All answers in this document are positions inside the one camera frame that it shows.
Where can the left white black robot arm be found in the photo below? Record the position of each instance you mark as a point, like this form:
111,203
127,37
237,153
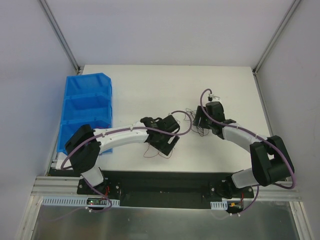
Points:
86,144

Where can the aluminium corner post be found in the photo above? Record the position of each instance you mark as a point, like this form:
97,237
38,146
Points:
59,35
293,7

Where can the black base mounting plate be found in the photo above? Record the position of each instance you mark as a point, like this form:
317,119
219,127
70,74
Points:
174,190

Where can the aluminium front rail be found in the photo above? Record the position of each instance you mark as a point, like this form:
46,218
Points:
67,186

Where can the blue plastic compartment bin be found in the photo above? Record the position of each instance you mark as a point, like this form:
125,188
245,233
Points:
87,100

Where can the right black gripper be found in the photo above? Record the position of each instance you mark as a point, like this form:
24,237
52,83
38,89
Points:
198,118

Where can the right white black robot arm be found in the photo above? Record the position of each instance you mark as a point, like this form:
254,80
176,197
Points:
270,160

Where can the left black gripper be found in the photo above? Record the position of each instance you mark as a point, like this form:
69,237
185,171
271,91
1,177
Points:
171,144

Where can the white cable duct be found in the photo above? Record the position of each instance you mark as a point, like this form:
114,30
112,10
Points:
66,201
219,205

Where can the right aluminium corner post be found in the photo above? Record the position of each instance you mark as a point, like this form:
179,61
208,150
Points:
293,7

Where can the right white cable duct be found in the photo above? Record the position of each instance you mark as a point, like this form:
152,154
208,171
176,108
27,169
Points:
219,205

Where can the left white cable duct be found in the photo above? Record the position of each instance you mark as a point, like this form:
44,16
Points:
66,201

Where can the left aluminium corner post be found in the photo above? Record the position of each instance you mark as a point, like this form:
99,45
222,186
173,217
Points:
59,35

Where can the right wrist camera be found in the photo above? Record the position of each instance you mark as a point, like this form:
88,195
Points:
211,97

